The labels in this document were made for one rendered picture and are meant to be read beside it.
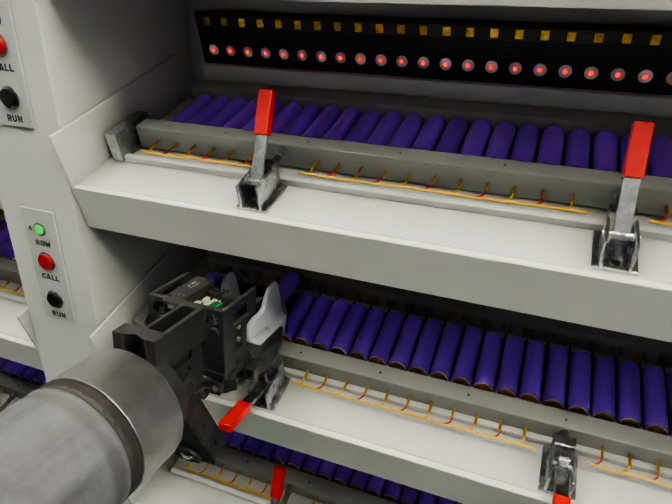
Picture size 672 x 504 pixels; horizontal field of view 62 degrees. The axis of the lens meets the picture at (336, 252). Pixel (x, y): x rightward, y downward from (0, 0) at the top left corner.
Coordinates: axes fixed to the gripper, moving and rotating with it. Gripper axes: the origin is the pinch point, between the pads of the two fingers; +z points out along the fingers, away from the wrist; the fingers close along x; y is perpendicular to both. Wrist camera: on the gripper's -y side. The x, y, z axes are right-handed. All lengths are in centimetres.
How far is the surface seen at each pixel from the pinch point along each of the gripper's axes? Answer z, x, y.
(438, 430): -4.4, -19.6, -5.2
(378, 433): -6.2, -14.6, -5.9
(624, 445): -3.3, -34.2, -2.6
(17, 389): 0.3, 39.9, -21.5
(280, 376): -4.7, -3.9, -3.9
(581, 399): 0.1, -30.9, -1.4
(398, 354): 0.3, -14.2, -1.4
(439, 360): 0.7, -18.2, -1.3
